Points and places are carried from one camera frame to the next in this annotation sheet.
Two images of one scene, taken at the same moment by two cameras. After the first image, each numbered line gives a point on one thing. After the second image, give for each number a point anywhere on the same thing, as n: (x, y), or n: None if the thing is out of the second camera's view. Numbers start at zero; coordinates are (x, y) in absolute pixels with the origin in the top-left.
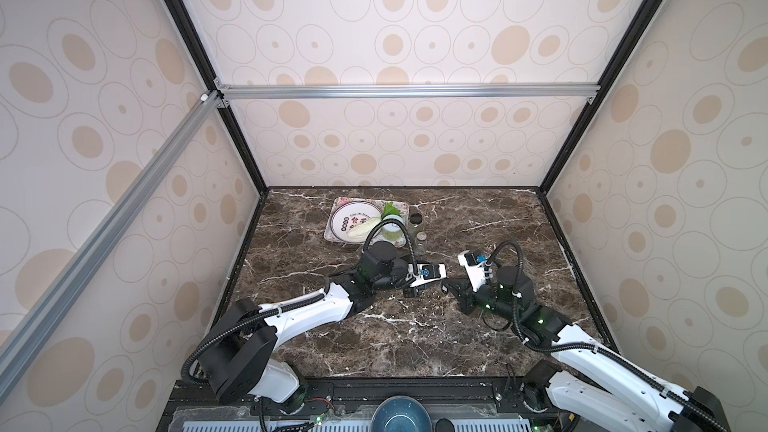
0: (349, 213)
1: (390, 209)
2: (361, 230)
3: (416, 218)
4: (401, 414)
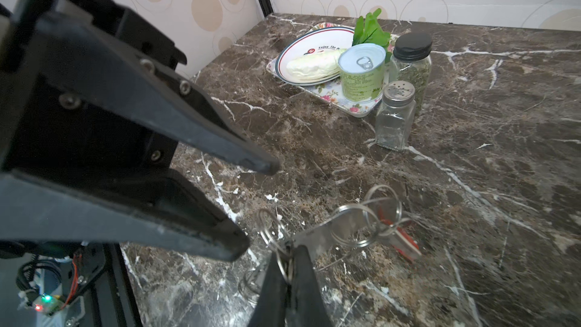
0: (321, 40)
1: (369, 30)
2: (315, 65)
3: (411, 64)
4: None
